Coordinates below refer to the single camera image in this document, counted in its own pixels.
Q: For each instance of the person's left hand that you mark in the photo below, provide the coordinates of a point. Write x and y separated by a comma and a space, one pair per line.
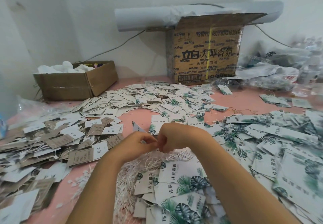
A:
132, 145

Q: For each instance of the person's right hand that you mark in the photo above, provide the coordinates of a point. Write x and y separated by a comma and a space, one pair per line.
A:
181, 135

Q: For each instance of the heap of small tags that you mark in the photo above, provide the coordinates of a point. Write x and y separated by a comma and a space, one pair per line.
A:
146, 97

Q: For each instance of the pile of brown white tags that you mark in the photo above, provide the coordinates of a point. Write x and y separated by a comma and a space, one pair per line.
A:
45, 155

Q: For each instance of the pile of green leaf tags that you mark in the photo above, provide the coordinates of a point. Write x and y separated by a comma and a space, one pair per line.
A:
272, 153

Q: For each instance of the person's left forearm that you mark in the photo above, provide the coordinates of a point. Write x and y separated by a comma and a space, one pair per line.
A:
93, 196

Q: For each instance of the person's right forearm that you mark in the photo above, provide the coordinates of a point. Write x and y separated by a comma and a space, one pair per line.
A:
247, 186

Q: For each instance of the small open cardboard box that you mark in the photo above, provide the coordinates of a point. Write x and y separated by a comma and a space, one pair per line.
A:
75, 81

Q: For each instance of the large printed cardboard box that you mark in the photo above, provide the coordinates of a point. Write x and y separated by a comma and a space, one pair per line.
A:
206, 51

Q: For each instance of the white crumpled material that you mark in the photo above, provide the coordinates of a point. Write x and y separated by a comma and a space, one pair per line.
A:
64, 68

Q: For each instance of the clear plastic bag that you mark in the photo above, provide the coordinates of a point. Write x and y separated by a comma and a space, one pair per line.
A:
36, 106

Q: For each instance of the white roll in plastic wrap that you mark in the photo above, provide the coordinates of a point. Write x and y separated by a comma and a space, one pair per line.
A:
145, 18

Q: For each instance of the heap of clear plastic bags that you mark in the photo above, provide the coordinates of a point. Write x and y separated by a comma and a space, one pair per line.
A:
286, 67

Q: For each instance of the blue tissue pack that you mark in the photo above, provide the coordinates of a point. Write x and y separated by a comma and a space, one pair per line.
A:
2, 126

